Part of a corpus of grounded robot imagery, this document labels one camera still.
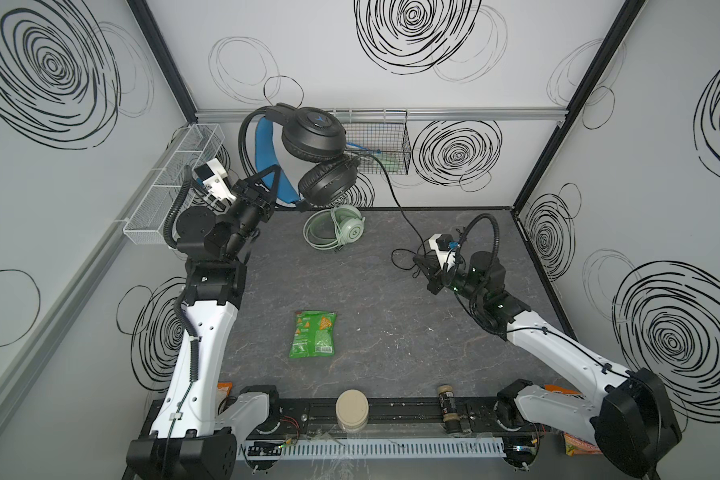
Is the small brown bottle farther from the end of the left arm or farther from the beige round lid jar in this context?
the end of the left arm

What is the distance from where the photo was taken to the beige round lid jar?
2.25ft

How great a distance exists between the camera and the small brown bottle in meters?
0.72

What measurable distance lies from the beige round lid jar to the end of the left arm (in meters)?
0.48
